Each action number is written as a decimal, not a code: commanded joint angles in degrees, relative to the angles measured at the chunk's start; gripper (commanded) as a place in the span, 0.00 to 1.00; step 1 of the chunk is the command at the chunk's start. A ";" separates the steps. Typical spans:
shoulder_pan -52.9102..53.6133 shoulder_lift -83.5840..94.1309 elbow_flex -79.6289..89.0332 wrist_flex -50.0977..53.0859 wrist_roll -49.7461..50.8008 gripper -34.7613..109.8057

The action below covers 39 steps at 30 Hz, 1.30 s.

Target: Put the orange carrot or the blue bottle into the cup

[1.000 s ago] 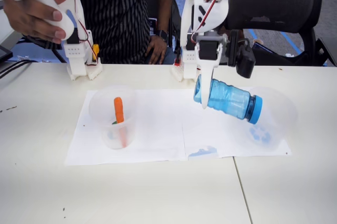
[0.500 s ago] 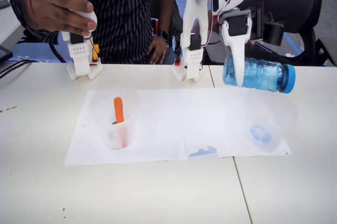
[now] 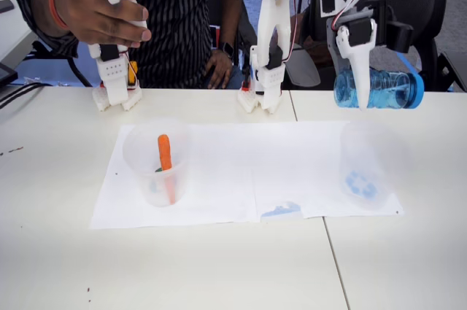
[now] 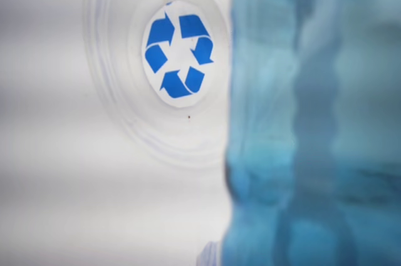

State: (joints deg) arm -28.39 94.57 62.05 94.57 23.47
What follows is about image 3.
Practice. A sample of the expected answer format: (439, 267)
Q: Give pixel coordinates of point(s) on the grey gripper with motor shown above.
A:
(357, 31)

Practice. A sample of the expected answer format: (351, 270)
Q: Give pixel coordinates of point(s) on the blue plastic bottle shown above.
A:
(386, 87)

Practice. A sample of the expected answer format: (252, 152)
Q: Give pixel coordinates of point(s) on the white leader arm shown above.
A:
(113, 84)

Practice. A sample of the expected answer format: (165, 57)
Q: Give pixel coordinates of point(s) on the person's right forearm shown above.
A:
(41, 0)

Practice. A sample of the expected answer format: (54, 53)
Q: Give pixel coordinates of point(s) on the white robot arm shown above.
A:
(271, 14)

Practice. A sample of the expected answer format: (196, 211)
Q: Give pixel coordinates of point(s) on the person's left forearm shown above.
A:
(230, 18)

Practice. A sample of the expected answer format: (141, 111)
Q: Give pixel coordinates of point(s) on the orange carrot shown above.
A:
(165, 153)

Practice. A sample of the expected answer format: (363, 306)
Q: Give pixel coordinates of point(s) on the person's left hand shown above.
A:
(219, 67)

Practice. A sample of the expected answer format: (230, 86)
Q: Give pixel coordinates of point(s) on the person's right hand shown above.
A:
(84, 3)

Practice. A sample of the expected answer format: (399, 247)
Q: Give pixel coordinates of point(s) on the brown clothed person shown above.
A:
(317, 54)

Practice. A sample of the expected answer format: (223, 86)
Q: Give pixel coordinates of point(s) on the grey plastic chair part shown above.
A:
(303, 67)

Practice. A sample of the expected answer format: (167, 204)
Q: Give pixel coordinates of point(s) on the white paper sheet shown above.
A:
(211, 178)
(310, 164)

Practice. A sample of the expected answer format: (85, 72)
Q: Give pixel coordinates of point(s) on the black smartwatch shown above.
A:
(226, 48)

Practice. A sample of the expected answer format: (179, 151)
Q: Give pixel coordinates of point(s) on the clear cup with blue print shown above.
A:
(365, 193)

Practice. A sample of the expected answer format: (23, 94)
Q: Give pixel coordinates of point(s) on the striped shirt torso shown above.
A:
(175, 14)

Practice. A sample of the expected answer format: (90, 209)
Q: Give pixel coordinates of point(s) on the yellow clamp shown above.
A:
(133, 71)

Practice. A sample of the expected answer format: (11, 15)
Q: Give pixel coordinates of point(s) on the clear plastic cup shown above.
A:
(146, 193)

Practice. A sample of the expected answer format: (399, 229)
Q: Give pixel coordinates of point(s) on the black phone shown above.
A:
(5, 5)

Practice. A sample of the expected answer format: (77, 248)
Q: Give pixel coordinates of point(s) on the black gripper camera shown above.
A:
(399, 36)

